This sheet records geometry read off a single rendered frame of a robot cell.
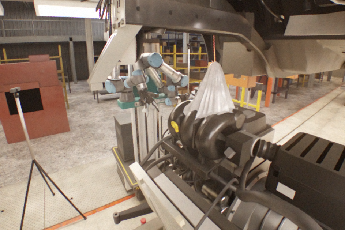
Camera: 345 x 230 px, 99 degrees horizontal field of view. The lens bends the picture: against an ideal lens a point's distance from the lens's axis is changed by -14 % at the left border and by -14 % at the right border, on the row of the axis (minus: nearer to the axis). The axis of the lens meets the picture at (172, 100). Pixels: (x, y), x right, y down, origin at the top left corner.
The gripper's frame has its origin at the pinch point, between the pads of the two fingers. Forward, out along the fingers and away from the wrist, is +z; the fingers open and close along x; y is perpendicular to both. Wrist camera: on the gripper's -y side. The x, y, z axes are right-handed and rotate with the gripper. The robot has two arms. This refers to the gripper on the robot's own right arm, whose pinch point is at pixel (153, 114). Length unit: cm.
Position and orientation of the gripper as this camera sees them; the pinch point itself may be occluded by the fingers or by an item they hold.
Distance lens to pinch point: 131.9
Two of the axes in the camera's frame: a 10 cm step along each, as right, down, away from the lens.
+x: -4.6, 1.9, -8.7
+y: -8.2, 2.9, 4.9
